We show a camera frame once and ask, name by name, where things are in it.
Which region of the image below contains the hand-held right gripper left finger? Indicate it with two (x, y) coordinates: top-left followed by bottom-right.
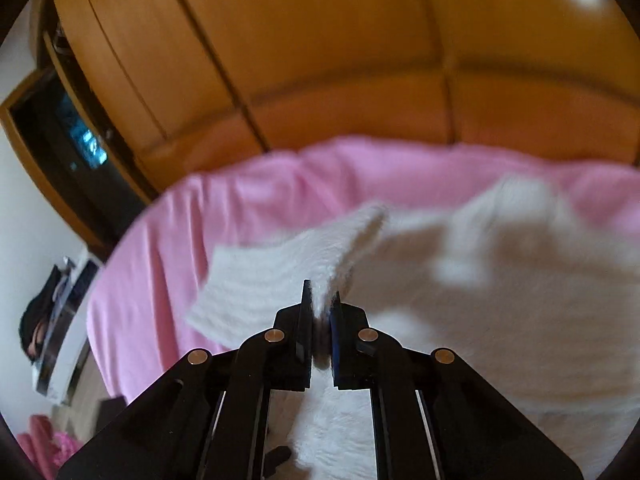
(57, 280), (315, 480)

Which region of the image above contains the wooden wardrobe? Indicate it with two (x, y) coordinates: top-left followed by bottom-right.
(30, 0), (640, 201)

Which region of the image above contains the dark object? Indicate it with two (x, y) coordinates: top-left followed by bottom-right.
(20, 260), (68, 366)

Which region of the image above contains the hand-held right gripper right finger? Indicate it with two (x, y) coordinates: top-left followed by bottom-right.
(330, 290), (583, 480)

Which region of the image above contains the pink blanket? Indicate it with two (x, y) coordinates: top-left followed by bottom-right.
(87, 135), (640, 406)

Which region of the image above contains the pink cloth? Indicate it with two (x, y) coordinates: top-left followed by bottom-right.
(17, 414), (83, 480)

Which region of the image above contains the white knit sweater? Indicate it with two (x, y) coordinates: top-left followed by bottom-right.
(185, 175), (640, 480)

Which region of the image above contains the white appliance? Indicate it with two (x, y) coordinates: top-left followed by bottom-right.
(30, 255), (106, 406)

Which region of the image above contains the dark door with glass pane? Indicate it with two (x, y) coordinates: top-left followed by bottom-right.
(2, 67), (158, 261)

